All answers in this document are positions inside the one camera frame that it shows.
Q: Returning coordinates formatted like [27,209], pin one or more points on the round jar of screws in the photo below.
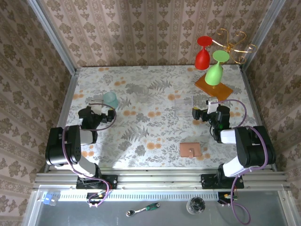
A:
[195,205]

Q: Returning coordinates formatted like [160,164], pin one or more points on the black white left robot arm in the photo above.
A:
[58,146]

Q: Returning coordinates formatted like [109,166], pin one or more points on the aluminium side rail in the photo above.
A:
[67,101]
[250,94]

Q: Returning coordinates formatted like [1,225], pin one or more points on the blue plastic connector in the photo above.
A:
[48,199]

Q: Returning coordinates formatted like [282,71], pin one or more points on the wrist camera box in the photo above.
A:
[211,107]
[97,108]

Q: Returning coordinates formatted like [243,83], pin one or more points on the orange wooden rack base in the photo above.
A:
[222,93]

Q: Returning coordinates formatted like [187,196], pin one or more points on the grey metal shelf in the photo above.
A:
[164,219]

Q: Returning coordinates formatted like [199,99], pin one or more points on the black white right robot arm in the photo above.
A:
[254,146]

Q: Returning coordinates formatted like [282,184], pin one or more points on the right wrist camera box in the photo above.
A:
[211,107]

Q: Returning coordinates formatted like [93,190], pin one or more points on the frosted teal cup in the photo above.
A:
[110,100]

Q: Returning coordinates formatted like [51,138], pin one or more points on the green wine glass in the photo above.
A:
[214,74]

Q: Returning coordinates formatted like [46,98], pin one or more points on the clear glass tumbler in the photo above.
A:
[141,91]

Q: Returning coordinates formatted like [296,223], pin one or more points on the black power connector block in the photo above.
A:
[94,195]
[222,196]

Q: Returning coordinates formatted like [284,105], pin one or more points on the aluminium frame post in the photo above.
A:
[53,35]
[263,30]

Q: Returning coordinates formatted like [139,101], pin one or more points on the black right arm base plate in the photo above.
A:
[208,181]

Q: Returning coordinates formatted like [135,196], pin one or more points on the red wine glass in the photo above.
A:
[202,58]

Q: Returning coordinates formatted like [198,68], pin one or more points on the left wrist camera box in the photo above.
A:
[97,108]

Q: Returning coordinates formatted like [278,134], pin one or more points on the aluminium mounting rail beam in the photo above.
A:
[160,179]

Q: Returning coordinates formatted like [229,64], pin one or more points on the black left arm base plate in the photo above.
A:
[113,181]

